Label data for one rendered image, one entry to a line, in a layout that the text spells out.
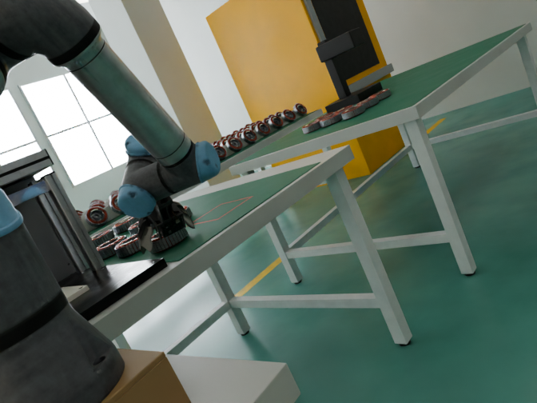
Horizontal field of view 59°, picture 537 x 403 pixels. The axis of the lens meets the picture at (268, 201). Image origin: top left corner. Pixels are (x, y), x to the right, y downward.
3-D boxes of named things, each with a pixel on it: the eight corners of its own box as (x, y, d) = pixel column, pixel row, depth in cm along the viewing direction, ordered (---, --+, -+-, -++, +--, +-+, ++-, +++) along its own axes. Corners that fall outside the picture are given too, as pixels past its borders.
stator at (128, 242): (129, 249, 149) (123, 238, 148) (159, 237, 146) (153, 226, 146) (113, 263, 138) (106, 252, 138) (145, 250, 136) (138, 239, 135)
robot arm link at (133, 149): (117, 152, 99) (125, 128, 105) (131, 190, 107) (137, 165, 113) (155, 150, 99) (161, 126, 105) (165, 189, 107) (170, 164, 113)
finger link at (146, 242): (141, 265, 120) (153, 235, 117) (131, 250, 124) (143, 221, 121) (151, 264, 123) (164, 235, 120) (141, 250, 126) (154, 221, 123)
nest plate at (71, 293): (89, 289, 110) (87, 285, 109) (28, 329, 99) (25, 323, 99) (65, 290, 120) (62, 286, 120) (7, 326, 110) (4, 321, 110)
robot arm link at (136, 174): (152, 182, 91) (160, 146, 99) (106, 202, 94) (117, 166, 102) (176, 208, 96) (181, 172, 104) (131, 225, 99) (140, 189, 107)
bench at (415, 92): (563, 130, 315) (530, 21, 301) (479, 280, 190) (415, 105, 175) (414, 165, 393) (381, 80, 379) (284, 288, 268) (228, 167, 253)
